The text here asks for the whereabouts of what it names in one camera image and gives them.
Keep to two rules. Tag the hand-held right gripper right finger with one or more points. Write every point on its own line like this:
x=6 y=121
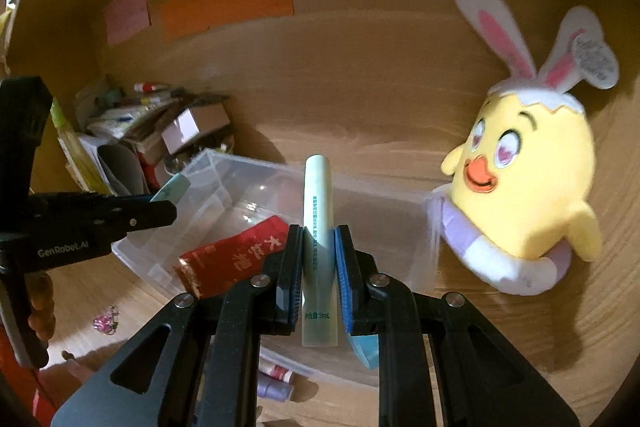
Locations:
x=344 y=277

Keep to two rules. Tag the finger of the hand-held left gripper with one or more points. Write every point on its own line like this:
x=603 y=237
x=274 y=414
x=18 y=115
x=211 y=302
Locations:
x=145 y=217

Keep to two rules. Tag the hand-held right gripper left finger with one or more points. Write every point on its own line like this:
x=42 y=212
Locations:
x=292 y=287

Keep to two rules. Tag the small teal packet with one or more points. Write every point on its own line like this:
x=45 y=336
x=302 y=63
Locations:
x=172 y=189

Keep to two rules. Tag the pale green cosmetic tube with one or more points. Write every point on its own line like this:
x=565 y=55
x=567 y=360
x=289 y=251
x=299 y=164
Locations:
x=317 y=207

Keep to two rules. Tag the clear plastic storage bin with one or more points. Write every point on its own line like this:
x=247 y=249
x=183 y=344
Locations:
x=250 y=187

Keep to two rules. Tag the person's left hand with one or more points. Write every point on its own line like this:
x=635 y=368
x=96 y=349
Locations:
x=41 y=312

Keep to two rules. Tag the red foil packet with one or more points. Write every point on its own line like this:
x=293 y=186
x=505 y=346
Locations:
x=225 y=257

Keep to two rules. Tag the white red lip tube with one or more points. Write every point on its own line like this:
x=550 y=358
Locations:
x=277 y=374

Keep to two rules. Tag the pile of stationery clutter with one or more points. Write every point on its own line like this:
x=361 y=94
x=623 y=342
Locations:
x=120 y=117

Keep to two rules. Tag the purple black cosmetic tube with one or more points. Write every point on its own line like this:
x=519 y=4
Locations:
x=272 y=391

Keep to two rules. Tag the small cardboard box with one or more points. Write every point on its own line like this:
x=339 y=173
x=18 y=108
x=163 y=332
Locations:
x=195 y=122

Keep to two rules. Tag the pink bead charm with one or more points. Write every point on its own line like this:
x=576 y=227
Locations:
x=105 y=322

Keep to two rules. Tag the red object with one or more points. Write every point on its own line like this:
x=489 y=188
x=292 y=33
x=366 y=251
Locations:
x=20 y=382

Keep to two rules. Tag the pink sticky note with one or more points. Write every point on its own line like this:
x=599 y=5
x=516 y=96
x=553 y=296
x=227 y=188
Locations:
x=127 y=14

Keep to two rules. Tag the yellow chick plush toy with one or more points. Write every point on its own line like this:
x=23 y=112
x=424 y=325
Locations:
x=530 y=167

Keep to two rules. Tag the orange sticky note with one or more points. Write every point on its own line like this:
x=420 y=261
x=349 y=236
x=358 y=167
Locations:
x=225 y=4

